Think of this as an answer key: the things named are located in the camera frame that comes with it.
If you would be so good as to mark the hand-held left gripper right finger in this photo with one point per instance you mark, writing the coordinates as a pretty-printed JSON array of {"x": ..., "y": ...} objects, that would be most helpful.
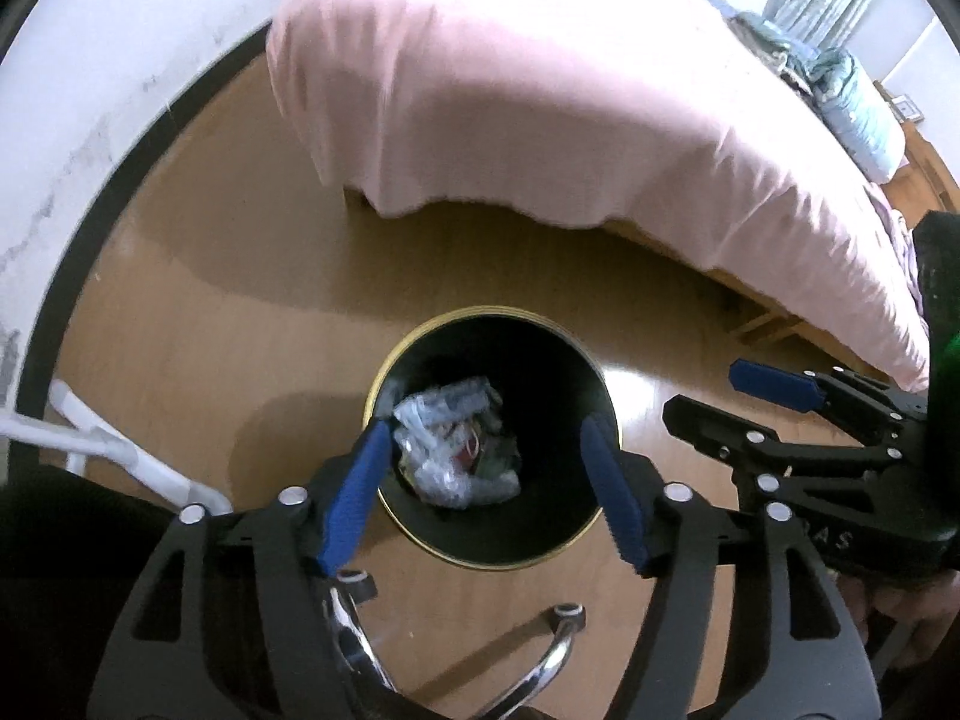
[{"x": 611, "y": 495}]

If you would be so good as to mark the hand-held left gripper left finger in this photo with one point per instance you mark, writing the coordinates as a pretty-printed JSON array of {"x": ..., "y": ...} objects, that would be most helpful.
[{"x": 356, "y": 495}]

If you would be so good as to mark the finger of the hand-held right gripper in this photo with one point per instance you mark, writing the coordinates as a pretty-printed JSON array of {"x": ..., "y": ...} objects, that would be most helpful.
[
  {"x": 712, "y": 427},
  {"x": 772, "y": 386}
]

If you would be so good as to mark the clear plastic bag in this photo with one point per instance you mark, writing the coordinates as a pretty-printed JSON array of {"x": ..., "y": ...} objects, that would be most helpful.
[{"x": 450, "y": 457}]

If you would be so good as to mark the black trash bin gold rim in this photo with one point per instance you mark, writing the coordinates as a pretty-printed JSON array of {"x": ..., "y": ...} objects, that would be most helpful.
[{"x": 525, "y": 360}]

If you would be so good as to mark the person's right hand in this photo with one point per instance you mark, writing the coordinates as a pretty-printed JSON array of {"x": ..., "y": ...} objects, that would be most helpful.
[{"x": 904, "y": 611}]

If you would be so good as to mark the chrome chair base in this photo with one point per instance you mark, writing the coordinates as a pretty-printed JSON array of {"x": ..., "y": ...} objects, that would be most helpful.
[{"x": 555, "y": 652}]

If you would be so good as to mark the white tube rack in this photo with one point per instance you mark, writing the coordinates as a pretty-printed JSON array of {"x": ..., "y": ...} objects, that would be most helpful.
[{"x": 112, "y": 450}]

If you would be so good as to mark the wooden headboard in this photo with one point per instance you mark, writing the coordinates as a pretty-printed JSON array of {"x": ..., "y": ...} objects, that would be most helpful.
[{"x": 930, "y": 172}]

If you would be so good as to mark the light blue pillow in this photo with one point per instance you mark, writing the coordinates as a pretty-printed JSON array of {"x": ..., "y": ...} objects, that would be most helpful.
[{"x": 855, "y": 105}]

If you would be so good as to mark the patterned bundled clothes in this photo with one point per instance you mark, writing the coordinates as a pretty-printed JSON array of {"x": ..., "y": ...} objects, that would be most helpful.
[{"x": 765, "y": 41}]

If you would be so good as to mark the bed with pink sheet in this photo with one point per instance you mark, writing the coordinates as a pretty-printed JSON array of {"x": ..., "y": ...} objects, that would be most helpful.
[{"x": 562, "y": 90}]

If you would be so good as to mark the wooden bed frame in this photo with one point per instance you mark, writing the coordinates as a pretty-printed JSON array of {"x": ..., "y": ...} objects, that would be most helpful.
[{"x": 765, "y": 322}]

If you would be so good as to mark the small picture frame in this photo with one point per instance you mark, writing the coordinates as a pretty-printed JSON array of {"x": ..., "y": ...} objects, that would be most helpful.
[{"x": 907, "y": 106}]

